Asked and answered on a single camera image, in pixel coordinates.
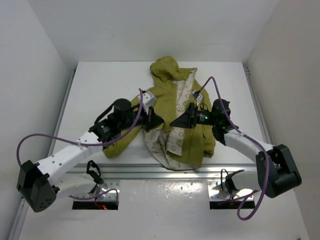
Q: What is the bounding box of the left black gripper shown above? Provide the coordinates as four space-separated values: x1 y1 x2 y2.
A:
118 103 164 132

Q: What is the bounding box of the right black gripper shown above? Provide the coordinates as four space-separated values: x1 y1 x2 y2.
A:
169 103 218 130

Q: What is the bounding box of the olive green hooded jacket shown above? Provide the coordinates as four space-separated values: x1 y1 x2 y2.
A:
103 55 216 173

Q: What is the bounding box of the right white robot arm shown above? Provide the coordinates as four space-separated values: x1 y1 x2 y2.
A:
170 99 302 198

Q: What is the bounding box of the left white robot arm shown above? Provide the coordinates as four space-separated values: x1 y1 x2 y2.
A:
17 93 164 213

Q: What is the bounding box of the white front cover panel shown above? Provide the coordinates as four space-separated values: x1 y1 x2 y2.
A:
20 180 309 240

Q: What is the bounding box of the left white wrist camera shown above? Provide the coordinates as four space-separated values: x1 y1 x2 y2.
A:
142 91 157 108

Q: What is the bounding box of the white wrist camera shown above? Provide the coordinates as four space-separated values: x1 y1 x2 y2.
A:
142 91 157 108
192 90 203 105

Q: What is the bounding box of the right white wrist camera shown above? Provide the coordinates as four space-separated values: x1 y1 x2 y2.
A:
192 90 203 105

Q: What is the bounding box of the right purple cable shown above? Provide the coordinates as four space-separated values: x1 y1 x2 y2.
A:
197 76 271 221

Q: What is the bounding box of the purple cable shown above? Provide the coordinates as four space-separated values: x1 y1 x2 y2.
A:
16 88 146 201
197 76 271 221

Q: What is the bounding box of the aluminium frame rail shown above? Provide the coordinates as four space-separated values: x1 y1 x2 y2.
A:
99 163 256 180

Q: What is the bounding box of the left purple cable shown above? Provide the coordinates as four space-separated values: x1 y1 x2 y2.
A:
16 88 146 201

